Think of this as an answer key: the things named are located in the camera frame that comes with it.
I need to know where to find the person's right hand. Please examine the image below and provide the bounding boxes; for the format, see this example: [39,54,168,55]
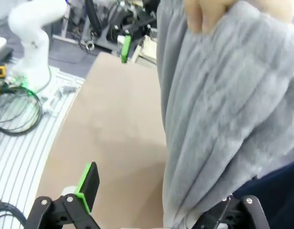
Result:
[183,0,234,34]

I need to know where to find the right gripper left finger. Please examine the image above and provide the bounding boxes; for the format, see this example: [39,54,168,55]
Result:
[25,162,101,229]

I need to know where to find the person in dark t-shirt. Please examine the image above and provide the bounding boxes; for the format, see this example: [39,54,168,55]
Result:
[232,158,294,229]

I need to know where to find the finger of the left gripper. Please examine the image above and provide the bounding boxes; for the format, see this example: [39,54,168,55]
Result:
[118,20,153,64]

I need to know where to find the black coiled cable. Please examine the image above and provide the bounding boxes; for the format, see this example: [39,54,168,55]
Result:
[0,88,44,136]

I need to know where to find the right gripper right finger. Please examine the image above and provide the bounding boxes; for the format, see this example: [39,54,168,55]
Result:
[194,194,271,229]

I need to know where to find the grey slotted mounting plate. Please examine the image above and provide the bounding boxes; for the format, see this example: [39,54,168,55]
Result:
[0,66,87,229]

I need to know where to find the grey training pants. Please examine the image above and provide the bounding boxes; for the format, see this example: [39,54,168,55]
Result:
[156,0,294,229]

